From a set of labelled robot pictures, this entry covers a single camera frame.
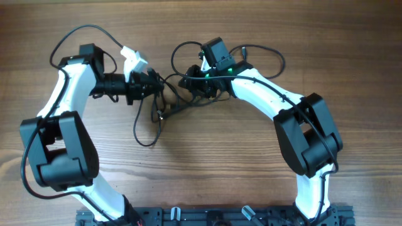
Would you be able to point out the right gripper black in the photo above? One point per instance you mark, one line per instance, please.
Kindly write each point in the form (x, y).
(193, 85)

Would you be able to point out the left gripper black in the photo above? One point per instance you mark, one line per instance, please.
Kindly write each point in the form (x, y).
(135, 88)

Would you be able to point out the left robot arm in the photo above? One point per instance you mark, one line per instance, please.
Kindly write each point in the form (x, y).
(58, 147)

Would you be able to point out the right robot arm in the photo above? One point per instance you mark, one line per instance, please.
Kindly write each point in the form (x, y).
(308, 138)

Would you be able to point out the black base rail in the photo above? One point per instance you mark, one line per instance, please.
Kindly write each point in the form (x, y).
(273, 215)

